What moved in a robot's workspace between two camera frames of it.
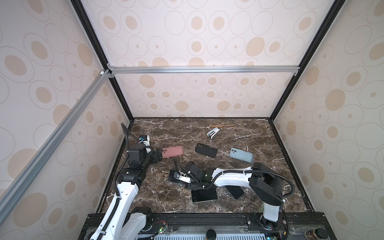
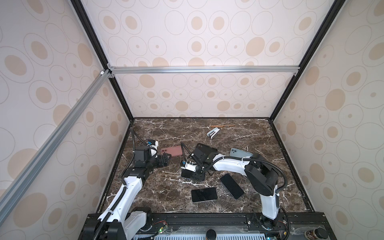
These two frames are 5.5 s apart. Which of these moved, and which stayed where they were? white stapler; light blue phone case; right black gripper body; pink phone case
Moved: right black gripper body
Stayed: light blue phone case; pink phone case; white stapler
